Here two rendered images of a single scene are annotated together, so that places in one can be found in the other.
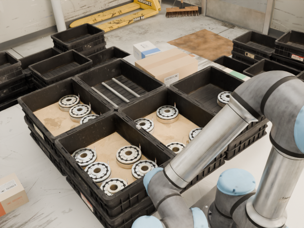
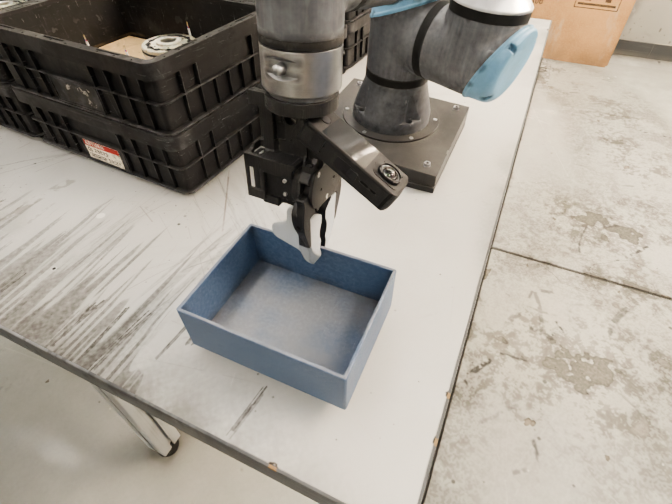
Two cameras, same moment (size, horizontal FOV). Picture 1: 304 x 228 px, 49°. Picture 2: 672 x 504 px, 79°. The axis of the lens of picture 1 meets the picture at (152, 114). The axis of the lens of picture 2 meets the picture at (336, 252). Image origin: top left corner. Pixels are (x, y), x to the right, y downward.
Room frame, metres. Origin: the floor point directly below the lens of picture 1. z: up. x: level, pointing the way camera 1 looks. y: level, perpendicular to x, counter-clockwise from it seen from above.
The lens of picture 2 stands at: (0.10, 0.17, 1.14)
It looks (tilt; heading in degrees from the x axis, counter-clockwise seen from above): 46 degrees down; 335
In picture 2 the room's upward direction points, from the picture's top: straight up
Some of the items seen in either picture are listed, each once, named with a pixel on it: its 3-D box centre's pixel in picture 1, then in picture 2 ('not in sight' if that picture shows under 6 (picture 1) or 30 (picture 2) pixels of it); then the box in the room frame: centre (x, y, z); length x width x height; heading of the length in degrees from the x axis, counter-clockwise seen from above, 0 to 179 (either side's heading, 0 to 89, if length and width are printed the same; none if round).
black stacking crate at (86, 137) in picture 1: (114, 160); (140, 51); (0.95, 0.16, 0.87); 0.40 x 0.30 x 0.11; 37
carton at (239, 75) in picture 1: (239, 81); not in sight; (1.70, -0.53, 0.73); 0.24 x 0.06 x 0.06; 39
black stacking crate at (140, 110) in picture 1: (171, 128); not in sight; (1.13, -0.08, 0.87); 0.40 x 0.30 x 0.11; 37
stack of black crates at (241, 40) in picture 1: (257, 58); not in sight; (2.73, -0.99, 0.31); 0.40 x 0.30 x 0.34; 40
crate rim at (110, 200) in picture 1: (112, 151); (130, 20); (0.95, 0.16, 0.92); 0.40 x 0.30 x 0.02; 37
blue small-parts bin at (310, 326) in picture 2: not in sight; (293, 307); (0.38, 0.09, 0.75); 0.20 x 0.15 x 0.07; 40
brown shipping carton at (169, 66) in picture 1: (166, 73); not in sight; (1.76, -0.10, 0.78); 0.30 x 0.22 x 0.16; 121
